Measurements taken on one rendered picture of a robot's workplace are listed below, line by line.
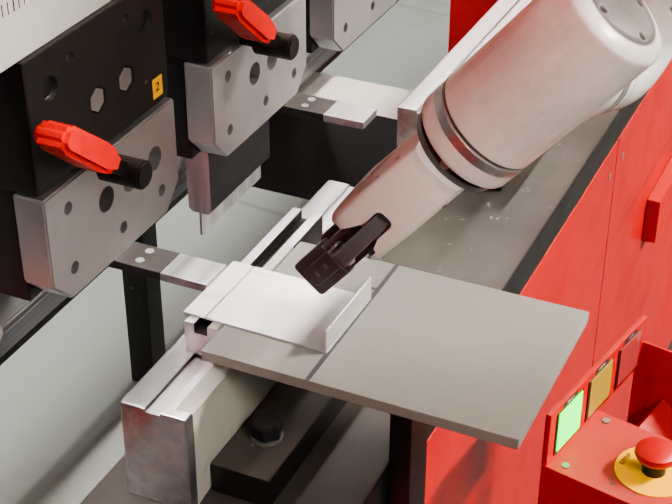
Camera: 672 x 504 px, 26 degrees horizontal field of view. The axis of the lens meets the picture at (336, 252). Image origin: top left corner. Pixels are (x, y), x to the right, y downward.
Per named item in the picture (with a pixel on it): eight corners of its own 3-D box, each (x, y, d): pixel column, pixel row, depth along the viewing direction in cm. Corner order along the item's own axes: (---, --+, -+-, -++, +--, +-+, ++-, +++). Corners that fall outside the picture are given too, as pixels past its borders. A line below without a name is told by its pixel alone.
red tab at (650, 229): (654, 243, 213) (660, 202, 209) (641, 240, 214) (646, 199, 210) (679, 197, 225) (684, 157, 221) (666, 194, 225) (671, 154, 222)
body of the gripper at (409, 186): (459, 71, 108) (368, 154, 115) (406, 129, 100) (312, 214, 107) (528, 144, 108) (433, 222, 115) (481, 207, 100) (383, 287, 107)
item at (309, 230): (218, 359, 119) (216, 329, 117) (186, 350, 120) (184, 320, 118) (322, 242, 134) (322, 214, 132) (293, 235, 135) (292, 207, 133)
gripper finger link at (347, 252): (413, 177, 106) (387, 196, 111) (344, 248, 103) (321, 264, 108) (424, 189, 106) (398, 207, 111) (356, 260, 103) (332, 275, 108)
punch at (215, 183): (212, 237, 114) (206, 129, 109) (190, 232, 114) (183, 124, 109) (270, 180, 121) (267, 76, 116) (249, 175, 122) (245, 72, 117)
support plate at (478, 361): (518, 450, 106) (519, 439, 105) (201, 360, 115) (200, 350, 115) (588, 321, 120) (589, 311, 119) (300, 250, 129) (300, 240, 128)
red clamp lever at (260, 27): (250, -8, 93) (302, 39, 102) (194, -18, 95) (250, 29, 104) (242, 19, 93) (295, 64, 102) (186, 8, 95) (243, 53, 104)
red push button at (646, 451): (663, 496, 134) (667, 466, 132) (623, 479, 136) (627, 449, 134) (681, 473, 136) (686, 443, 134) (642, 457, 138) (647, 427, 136)
